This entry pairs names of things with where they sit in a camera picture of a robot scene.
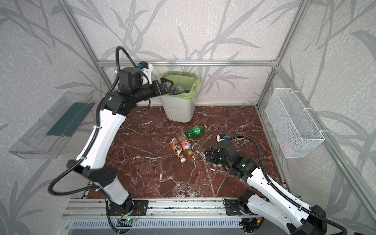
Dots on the brown coffee bottle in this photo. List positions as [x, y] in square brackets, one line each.
[177, 149]

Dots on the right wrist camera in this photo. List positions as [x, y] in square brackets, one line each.
[221, 137]

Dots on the water bottle blue label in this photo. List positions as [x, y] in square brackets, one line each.
[179, 89]

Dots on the green soda bottle yellow cap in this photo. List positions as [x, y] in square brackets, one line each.
[195, 131]

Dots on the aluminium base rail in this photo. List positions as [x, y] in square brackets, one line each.
[159, 208]

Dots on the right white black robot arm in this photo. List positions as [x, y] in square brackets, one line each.
[280, 207]

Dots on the green plastic bin liner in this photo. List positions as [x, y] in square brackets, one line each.
[189, 80]

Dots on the white ribbed trash bin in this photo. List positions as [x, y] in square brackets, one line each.
[177, 109]

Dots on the clear acrylic wall shelf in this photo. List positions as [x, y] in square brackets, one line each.
[49, 135]

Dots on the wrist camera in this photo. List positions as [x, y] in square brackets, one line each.
[132, 78]
[221, 137]

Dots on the white wire mesh basket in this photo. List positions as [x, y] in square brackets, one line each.
[296, 131]

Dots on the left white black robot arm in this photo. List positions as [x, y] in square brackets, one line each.
[110, 115]

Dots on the clear bottle red label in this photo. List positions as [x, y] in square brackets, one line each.
[185, 144]

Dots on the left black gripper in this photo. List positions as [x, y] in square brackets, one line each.
[158, 88]

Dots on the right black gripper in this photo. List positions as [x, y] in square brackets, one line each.
[213, 155]

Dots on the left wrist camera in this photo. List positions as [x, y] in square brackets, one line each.
[132, 78]

